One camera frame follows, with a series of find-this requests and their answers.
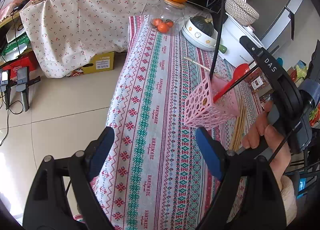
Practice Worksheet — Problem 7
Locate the bamboo chopstick bundle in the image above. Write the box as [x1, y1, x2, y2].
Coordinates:
[229, 98, 246, 151]

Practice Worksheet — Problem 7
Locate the person's right hand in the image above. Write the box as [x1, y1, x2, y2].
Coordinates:
[242, 100, 291, 190]

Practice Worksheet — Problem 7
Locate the woven white lidded basket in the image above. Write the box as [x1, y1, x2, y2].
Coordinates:
[225, 0, 260, 26]

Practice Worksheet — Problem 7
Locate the red plastic spoon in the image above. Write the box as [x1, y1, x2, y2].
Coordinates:
[213, 63, 249, 103]

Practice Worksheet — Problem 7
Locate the pink perforated utensil holder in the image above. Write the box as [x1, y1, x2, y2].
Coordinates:
[183, 73, 239, 131]

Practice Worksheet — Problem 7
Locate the white floral ceramic bowl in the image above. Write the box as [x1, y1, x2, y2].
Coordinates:
[181, 19, 218, 52]

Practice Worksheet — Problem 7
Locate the yellow cardboard box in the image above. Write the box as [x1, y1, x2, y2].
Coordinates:
[68, 52, 114, 76]

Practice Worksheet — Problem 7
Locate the patterned handmade tablecloth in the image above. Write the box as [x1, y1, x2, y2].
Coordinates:
[89, 15, 273, 230]

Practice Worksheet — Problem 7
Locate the black chopstick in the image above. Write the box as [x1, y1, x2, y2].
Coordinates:
[209, 0, 225, 80]
[223, 65, 259, 96]

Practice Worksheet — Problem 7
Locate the floral white cloth cover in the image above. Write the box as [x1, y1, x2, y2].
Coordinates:
[20, 0, 162, 79]

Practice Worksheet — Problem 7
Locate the glass jar with tangerines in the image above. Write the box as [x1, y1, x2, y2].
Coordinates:
[149, 0, 185, 35]

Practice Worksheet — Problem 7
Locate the dark green squash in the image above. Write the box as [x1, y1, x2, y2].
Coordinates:
[190, 16, 214, 36]

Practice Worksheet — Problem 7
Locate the grey refrigerator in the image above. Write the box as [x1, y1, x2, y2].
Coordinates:
[247, 0, 303, 49]

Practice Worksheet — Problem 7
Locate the white electric cooking pot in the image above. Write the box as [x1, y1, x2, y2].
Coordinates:
[220, 13, 264, 68]

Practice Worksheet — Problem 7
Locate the jar of dried fruit rings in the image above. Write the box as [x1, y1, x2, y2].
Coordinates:
[248, 68, 269, 93]

